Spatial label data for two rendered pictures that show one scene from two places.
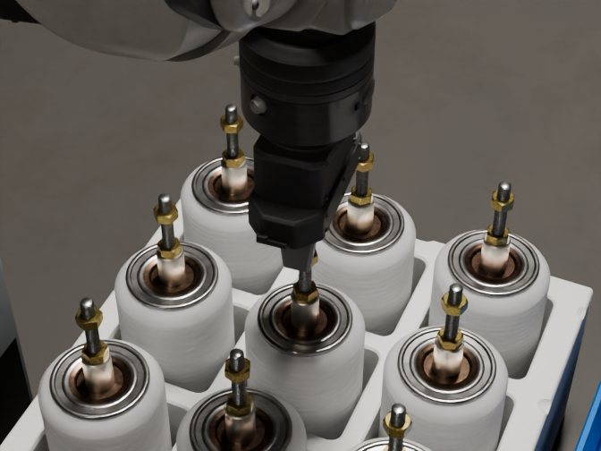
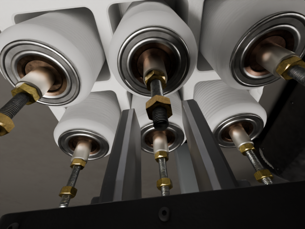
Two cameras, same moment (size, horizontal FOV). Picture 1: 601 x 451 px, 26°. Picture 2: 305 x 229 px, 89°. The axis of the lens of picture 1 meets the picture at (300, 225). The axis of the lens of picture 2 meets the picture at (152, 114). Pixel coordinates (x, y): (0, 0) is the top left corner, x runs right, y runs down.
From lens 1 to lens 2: 90 cm
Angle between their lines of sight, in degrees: 43
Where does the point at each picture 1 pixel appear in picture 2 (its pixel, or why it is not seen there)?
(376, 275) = (71, 39)
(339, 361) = (176, 18)
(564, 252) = not seen: outside the picture
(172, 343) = not seen: hidden behind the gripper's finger
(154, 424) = (240, 97)
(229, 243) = (112, 124)
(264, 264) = (100, 101)
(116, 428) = (263, 112)
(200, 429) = (269, 77)
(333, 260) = (88, 75)
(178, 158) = not seen: hidden behind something
